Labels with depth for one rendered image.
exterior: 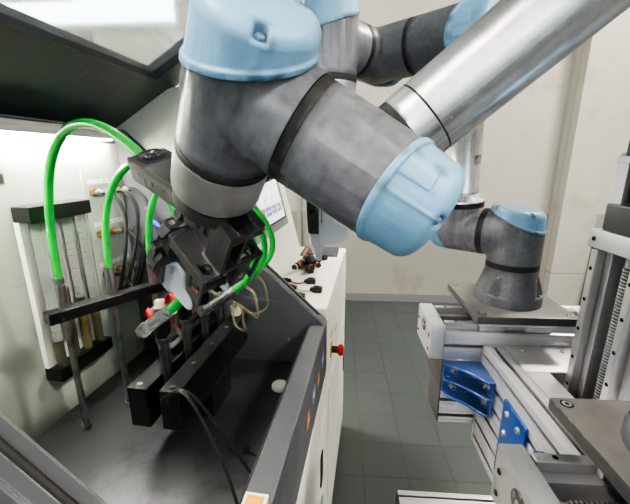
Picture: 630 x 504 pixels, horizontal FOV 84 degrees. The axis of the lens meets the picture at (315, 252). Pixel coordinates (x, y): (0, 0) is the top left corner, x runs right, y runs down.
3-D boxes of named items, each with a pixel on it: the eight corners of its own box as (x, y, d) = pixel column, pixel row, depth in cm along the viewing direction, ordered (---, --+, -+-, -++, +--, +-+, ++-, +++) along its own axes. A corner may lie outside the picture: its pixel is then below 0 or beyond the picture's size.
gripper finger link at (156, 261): (149, 288, 40) (159, 243, 34) (142, 278, 40) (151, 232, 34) (186, 273, 43) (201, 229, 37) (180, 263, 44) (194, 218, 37)
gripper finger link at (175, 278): (174, 331, 43) (188, 295, 37) (149, 293, 45) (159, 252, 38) (197, 319, 45) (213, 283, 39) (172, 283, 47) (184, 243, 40)
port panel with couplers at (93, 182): (112, 297, 85) (91, 165, 78) (99, 296, 86) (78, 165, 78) (145, 279, 98) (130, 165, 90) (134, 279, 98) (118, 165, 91)
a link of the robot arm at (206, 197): (153, 126, 26) (243, 110, 31) (151, 170, 29) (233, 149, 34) (209, 200, 24) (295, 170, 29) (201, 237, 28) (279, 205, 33)
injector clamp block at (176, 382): (186, 463, 65) (178, 392, 61) (136, 456, 66) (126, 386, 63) (248, 362, 97) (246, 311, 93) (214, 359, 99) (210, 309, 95)
